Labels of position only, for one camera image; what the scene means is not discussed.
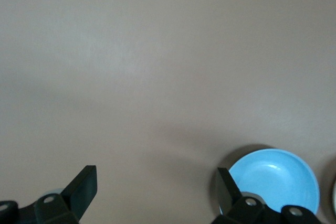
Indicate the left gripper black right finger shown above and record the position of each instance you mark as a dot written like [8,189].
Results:
[228,192]

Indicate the white round plate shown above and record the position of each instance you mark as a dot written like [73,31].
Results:
[334,190]

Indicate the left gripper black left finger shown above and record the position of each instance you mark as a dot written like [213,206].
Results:
[80,192]

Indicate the light blue bowl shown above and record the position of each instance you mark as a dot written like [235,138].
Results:
[278,174]

